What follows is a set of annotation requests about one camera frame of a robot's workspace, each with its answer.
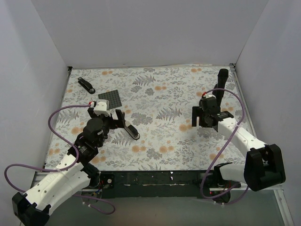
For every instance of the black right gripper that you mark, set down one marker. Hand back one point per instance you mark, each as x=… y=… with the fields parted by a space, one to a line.
x=197 y=117

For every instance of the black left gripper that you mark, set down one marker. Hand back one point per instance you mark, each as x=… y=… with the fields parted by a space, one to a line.
x=118 y=118

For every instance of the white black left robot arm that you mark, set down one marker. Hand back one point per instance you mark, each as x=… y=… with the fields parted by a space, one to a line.
x=74 y=171

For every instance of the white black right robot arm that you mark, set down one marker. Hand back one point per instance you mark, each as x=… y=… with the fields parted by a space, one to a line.
x=263 y=166

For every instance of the black stapler at back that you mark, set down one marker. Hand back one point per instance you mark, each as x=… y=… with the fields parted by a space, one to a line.
x=86 y=85

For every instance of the dark grey studded baseplate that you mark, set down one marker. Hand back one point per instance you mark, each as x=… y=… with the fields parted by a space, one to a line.
x=113 y=98

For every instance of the black microphone on stand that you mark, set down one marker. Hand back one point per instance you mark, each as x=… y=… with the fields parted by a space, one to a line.
x=218 y=92

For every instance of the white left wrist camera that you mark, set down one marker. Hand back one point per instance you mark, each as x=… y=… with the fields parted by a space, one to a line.
x=101 y=107

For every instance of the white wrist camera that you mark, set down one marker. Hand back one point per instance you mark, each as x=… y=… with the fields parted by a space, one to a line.
x=101 y=107
x=206 y=95

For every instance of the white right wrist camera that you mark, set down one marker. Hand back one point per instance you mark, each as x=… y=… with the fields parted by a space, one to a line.
x=206 y=95

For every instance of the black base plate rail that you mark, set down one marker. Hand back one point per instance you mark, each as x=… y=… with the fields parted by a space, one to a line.
x=151 y=183

